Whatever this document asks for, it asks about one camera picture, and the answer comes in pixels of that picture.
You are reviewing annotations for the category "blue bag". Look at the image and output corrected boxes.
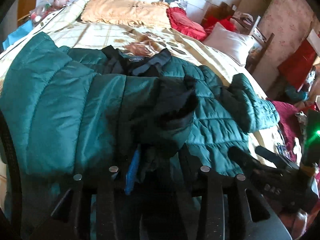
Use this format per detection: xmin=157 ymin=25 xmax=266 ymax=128
xmin=2 ymin=20 xmax=33 ymax=50

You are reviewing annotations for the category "black braided cable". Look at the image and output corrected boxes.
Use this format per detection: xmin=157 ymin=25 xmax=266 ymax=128
xmin=0 ymin=109 xmax=23 ymax=230

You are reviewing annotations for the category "crimson velvet blanket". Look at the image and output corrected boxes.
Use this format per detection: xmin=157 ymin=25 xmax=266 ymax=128
xmin=270 ymin=100 xmax=302 ymax=155

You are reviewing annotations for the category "white pillow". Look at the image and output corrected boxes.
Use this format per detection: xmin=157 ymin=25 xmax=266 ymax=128
xmin=203 ymin=23 xmax=254 ymax=66

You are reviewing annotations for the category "framed photo on wall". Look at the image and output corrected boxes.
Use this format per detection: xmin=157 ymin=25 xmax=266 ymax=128
xmin=160 ymin=0 xmax=188 ymax=10

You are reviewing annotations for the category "floral cream bedspread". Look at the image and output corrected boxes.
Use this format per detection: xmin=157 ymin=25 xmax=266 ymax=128
xmin=1 ymin=0 xmax=280 ymax=177

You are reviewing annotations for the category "pig plush toy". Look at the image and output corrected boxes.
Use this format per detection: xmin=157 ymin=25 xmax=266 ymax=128
xmin=52 ymin=0 xmax=70 ymax=9

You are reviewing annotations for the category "green quilted puffer jacket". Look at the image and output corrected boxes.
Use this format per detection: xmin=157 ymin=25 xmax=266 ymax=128
xmin=1 ymin=33 xmax=279 ymax=239

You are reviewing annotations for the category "yellow ruffled pillow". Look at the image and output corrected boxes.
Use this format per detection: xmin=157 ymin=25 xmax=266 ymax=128
xmin=81 ymin=0 xmax=170 ymax=28

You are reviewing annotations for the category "wooden chair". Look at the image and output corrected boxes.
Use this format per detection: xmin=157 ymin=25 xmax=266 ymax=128
xmin=231 ymin=11 xmax=274 ymax=74

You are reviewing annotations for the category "red ruffled cushion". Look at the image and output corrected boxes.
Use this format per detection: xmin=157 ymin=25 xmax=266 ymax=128
xmin=166 ymin=7 xmax=207 ymax=41

